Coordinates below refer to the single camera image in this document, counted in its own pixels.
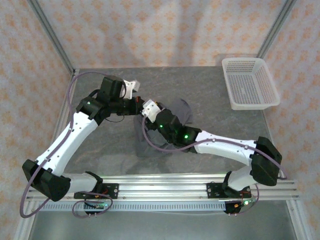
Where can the grey t-shirt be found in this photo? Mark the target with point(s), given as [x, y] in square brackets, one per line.
[183, 110]

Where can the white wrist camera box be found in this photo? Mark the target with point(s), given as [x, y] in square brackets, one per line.
[151, 108]
[130, 88]

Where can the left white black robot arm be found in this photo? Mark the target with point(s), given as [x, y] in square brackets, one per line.
[67, 142]

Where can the small circuit board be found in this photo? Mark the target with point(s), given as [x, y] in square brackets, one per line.
[96, 205]
[246, 202]

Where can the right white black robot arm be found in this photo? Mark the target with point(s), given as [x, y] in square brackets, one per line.
[225, 150]

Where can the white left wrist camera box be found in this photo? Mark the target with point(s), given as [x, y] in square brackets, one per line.
[130, 88]

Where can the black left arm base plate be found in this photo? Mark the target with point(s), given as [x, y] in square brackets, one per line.
[112, 191]

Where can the white perforated plastic basket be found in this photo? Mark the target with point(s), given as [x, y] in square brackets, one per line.
[250, 85]

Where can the aluminium mounting rail beam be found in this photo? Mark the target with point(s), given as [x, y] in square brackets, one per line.
[162, 187]

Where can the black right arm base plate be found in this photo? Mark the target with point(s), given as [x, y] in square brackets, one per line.
[215, 190]

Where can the aluminium frame post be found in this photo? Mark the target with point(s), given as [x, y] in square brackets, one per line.
[52, 35]
[276, 28]

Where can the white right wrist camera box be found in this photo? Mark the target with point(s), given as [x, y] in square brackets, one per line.
[151, 108]

